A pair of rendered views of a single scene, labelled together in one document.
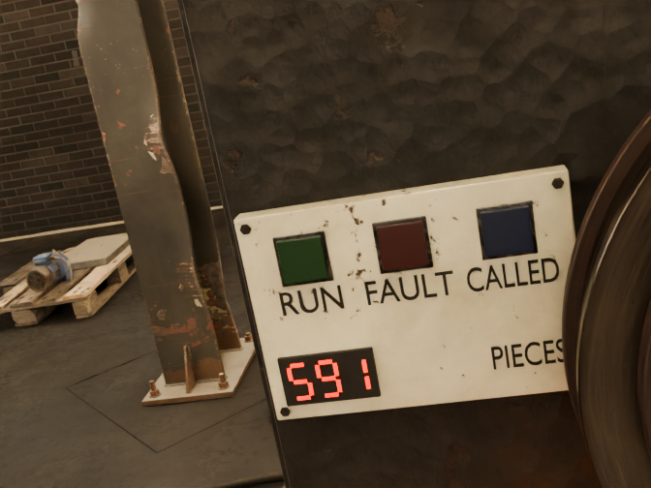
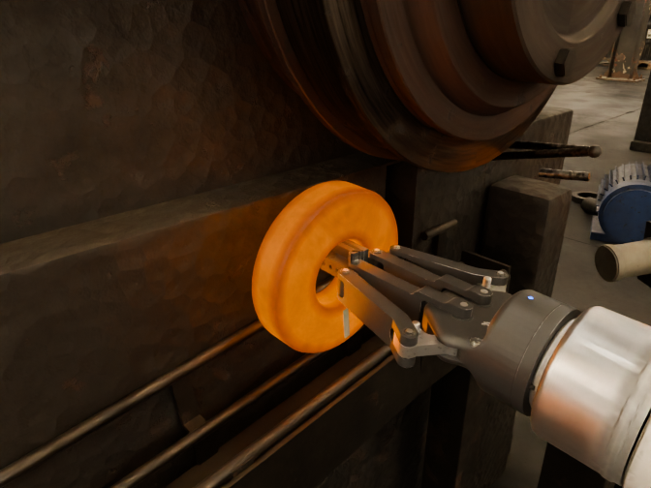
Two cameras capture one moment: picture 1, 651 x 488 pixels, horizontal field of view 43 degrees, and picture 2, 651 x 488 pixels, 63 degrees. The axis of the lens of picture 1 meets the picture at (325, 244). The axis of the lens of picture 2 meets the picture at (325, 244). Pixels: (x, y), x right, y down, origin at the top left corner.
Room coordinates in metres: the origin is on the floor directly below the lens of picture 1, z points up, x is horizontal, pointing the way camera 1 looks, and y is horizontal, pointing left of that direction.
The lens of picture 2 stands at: (0.23, 0.17, 1.04)
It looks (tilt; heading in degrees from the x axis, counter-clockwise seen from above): 24 degrees down; 306
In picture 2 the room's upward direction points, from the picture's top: straight up
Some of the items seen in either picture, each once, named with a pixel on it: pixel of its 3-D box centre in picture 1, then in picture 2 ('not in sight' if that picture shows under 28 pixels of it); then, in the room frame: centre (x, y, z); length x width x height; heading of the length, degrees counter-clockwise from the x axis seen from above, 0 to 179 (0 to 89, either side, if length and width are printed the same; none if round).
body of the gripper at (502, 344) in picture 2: not in sight; (492, 332); (0.32, -0.14, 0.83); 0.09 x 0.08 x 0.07; 170
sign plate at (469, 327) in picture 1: (413, 300); not in sight; (0.62, -0.06, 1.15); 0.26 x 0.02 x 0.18; 80
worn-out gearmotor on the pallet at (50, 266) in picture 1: (56, 265); not in sight; (4.79, 1.61, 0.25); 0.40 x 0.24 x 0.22; 170
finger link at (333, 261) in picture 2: not in sight; (335, 272); (0.45, -0.15, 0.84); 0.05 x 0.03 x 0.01; 170
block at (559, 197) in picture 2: not in sight; (516, 257); (0.43, -0.61, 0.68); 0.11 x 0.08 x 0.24; 170
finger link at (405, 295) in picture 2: not in sight; (403, 299); (0.38, -0.14, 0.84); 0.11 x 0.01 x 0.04; 171
